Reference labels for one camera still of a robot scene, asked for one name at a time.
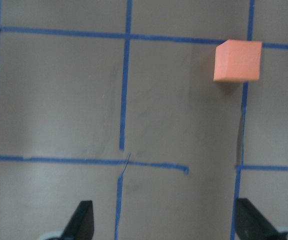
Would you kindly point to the orange foam cube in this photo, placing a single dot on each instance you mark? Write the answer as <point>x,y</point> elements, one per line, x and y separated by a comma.
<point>237,61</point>

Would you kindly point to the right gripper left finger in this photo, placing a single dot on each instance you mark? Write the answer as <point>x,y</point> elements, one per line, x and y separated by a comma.
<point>81,224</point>

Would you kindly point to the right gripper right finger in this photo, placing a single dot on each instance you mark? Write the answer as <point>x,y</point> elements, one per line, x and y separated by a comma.
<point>250,224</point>

